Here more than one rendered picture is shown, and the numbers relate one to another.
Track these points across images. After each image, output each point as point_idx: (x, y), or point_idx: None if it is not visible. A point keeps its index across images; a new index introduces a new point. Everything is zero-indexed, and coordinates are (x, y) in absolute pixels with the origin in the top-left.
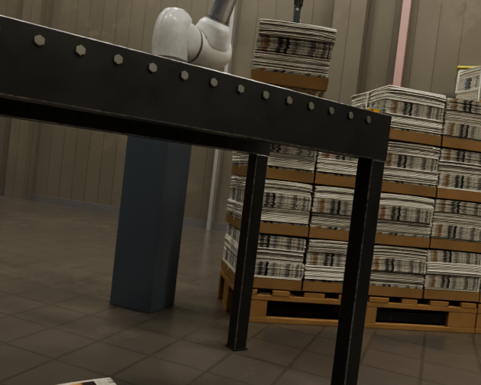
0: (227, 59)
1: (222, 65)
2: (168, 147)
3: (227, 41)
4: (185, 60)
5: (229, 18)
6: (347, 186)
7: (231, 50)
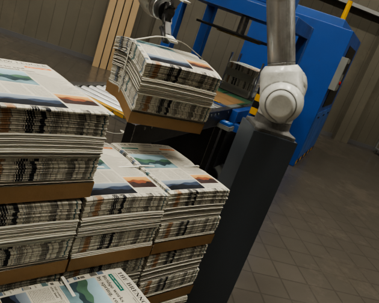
0: (260, 104)
1: (263, 113)
2: (218, 179)
3: (260, 83)
4: (258, 112)
5: (269, 56)
6: None
7: (264, 93)
